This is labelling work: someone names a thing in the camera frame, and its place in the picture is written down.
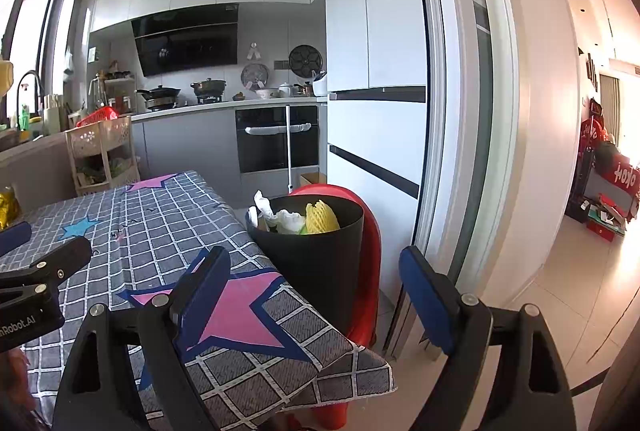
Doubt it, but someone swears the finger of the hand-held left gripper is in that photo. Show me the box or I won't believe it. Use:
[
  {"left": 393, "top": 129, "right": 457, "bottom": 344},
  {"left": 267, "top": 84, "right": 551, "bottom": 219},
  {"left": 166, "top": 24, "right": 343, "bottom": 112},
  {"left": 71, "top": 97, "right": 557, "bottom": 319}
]
[
  {"left": 0, "top": 220, "right": 34, "bottom": 258},
  {"left": 0, "top": 236, "right": 93, "bottom": 293}
]

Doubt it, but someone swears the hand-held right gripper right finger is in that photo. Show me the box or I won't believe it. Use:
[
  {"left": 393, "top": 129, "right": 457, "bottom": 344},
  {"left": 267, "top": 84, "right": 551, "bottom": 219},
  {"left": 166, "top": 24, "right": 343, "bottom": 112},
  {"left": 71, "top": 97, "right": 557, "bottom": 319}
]
[{"left": 399, "top": 245, "right": 578, "bottom": 431}]

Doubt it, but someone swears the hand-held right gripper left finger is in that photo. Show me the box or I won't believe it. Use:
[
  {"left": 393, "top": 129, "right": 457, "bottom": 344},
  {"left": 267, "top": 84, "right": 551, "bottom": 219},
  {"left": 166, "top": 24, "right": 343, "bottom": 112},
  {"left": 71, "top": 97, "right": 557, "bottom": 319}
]
[{"left": 52, "top": 245, "right": 232, "bottom": 431}]

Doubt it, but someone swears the white plastic bag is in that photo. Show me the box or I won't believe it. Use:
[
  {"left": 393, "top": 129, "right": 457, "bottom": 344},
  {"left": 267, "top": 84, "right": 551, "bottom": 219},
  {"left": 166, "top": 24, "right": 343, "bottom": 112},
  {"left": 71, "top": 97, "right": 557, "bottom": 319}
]
[{"left": 252, "top": 190, "right": 306, "bottom": 233}]

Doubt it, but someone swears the black trash bin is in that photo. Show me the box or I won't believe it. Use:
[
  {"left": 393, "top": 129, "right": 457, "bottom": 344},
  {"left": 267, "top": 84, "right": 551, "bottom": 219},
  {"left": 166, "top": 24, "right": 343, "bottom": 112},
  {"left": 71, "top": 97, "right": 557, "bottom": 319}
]
[{"left": 244, "top": 193, "right": 365, "bottom": 335}]

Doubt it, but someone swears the yellow sponge cloth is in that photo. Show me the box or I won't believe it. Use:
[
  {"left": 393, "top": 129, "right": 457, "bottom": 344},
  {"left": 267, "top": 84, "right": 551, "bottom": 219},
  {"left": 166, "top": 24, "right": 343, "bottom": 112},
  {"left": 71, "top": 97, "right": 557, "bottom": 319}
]
[{"left": 304, "top": 200, "right": 342, "bottom": 235}]

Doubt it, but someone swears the gold foil bag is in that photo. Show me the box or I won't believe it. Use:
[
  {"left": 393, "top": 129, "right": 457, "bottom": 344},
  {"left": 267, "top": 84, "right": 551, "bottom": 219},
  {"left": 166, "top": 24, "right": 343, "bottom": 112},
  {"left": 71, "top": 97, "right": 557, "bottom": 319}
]
[{"left": 0, "top": 190, "right": 22, "bottom": 230}]

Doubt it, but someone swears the red plastic stool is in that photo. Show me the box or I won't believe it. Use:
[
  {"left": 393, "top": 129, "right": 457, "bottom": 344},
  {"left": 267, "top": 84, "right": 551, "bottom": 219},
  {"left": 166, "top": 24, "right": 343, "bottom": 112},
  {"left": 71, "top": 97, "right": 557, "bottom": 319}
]
[{"left": 289, "top": 184, "right": 383, "bottom": 431}]

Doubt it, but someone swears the grey checked tablecloth with stars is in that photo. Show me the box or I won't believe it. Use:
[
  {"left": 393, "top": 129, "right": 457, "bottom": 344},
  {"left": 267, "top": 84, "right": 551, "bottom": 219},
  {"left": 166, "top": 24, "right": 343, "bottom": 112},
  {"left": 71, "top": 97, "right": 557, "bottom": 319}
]
[{"left": 0, "top": 170, "right": 397, "bottom": 431}]

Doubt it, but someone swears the beige storage trolley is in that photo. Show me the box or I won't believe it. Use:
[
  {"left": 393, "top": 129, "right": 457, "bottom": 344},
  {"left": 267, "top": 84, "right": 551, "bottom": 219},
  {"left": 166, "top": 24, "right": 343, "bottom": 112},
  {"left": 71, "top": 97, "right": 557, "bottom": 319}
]
[{"left": 65, "top": 116, "right": 142, "bottom": 197}]

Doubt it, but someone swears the black kitchen faucet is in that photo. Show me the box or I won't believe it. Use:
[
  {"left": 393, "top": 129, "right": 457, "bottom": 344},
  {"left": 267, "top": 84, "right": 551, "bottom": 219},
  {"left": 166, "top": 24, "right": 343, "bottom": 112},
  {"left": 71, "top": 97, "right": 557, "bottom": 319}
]
[{"left": 16, "top": 70, "right": 44, "bottom": 120}]

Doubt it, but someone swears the black built-in oven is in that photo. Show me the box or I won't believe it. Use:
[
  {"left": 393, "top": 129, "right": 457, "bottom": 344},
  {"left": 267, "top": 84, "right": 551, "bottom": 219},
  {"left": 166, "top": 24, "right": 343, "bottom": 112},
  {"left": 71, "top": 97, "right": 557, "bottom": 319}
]
[{"left": 235, "top": 105, "right": 320, "bottom": 174}]

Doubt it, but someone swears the white mop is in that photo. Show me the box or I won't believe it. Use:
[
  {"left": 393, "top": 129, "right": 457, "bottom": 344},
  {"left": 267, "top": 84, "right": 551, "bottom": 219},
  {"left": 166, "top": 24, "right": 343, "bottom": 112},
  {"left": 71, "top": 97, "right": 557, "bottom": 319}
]
[{"left": 244, "top": 105, "right": 312, "bottom": 195}]

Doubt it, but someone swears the white kitchen counter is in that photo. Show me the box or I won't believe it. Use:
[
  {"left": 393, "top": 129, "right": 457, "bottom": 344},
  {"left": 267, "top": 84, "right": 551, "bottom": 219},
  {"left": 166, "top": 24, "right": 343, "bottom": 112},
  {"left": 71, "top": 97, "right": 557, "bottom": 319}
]
[{"left": 131, "top": 95, "right": 329, "bottom": 122}]

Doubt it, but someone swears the black wok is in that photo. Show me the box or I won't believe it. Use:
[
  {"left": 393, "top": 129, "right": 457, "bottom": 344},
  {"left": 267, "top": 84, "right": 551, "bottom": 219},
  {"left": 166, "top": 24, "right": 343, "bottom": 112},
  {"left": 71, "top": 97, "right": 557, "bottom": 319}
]
[{"left": 136, "top": 84, "right": 182, "bottom": 103}]

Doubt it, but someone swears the kitchen window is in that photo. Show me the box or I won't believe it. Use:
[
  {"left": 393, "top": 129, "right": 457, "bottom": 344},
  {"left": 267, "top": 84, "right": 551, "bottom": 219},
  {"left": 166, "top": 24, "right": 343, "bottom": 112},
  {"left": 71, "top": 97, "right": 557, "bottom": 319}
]
[{"left": 0, "top": 0, "right": 87, "bottom": 124}]

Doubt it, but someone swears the dark cooking pot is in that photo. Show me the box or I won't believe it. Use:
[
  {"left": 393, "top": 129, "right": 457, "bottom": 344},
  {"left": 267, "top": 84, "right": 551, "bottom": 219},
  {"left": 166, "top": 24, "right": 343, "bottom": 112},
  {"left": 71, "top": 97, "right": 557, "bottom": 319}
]
[{"left": 190, "top": 78, "right": 227, "bottom": 98}]

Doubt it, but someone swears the pile of red boxes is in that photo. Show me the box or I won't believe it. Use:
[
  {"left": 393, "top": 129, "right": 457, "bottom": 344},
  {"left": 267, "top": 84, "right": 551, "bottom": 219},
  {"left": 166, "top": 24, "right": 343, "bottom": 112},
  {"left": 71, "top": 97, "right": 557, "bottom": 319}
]
[{"left": 565, "top": 98, "right": 640, "bottom": 243}]

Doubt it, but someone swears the round metal steamer rack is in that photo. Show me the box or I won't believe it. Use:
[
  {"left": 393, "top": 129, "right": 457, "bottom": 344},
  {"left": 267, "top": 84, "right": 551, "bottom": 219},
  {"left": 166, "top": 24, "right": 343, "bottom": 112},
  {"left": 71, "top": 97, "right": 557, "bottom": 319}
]
[{"left": 240, "top": 63, "right": 271, "bottom": 90}]

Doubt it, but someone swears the white refrigerator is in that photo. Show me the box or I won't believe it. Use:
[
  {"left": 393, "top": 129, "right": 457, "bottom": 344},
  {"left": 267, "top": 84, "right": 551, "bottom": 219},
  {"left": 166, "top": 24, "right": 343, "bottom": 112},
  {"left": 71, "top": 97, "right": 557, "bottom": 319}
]
[{"left": 324, "top": 0, "right": 429, "bottom": 232}]

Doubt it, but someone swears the black range hood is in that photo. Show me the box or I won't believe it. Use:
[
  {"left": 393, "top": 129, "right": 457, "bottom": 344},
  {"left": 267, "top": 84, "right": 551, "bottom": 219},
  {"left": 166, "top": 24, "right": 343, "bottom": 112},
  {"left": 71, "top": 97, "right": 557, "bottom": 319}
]
[{"left": 131, "top": 4, "right": 240, "bottom": 78}]

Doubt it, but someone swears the black round hanging pan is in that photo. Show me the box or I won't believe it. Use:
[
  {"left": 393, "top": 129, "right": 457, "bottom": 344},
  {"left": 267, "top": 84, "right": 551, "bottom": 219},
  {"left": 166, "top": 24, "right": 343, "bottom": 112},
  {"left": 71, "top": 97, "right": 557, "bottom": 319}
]
[{"left": 288, "top": 44, "right": 325, "bottom": 77}]

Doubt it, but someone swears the white sliding door frame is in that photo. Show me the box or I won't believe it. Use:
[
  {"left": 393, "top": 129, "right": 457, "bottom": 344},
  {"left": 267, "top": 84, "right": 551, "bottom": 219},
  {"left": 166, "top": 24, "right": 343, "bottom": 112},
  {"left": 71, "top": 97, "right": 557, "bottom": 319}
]
[{"left": 407, "top": 0, "right": 522, "bottom": 359}]

